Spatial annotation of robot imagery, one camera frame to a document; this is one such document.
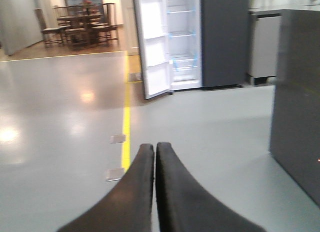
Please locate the white low cabinet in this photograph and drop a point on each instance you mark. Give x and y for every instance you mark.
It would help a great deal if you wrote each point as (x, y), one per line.
(264, 44)

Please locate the grey kitchen island cabinet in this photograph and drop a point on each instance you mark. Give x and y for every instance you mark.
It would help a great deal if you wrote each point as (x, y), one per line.
(295, 128)

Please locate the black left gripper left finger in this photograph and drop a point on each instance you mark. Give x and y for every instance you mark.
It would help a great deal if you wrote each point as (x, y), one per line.
(127, 207)

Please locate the wooden dining table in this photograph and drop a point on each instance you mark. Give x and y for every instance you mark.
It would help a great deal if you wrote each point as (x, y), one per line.
(79, 32)

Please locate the silver floor outlet cover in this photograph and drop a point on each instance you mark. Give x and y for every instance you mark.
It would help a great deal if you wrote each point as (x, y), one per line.
(114, 174)
(120, 138)

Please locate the wooden dining chair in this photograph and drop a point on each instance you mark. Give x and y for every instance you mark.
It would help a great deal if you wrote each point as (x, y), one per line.
(47, 31)

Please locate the refrigerator door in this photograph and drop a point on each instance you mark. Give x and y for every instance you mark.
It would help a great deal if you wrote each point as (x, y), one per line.
(153, 44)

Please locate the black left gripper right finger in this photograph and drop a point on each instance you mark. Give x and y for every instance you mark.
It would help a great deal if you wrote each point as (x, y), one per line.
(184, 205)

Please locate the dark grey refrigerator body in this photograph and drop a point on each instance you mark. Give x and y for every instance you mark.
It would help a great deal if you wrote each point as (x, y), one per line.
(208, 43)

